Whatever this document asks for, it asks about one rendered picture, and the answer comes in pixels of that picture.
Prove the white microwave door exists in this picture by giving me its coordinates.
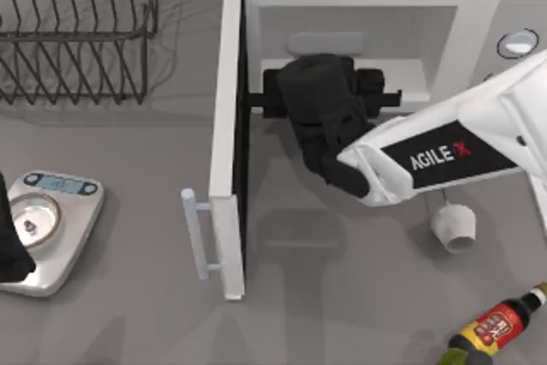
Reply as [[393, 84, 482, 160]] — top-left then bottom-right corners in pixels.
[[208, 0, 250, 303]]

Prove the pale microwave oven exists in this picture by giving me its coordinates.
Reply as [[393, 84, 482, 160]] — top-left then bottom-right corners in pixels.
[[237, 0, 547, 127]]

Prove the round microwave knob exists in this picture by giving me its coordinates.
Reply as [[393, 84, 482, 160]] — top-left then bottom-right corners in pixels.
[[496, 27, 540, 60]]

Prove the white cup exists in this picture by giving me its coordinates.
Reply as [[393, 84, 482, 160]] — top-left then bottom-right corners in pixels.
[[430, 190, 478, 256]]

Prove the silver kitchen scale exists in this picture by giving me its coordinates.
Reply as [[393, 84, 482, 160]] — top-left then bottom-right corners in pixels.
[[0, 168, 106, 298]]

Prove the dark bottle with red label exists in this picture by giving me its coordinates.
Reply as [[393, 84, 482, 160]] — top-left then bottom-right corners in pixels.
[[444, 280, 547, 365]]

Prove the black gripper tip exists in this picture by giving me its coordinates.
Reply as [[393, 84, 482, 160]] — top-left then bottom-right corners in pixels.
[[0, 171, 38, 285]]

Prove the white door handle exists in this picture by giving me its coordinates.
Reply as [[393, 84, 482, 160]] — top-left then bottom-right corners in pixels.
[[179, 187, 224, 282]]

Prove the dark wire dish rack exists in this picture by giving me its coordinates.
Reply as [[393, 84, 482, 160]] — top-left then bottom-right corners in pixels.
[[0, 0, 163, 107]]

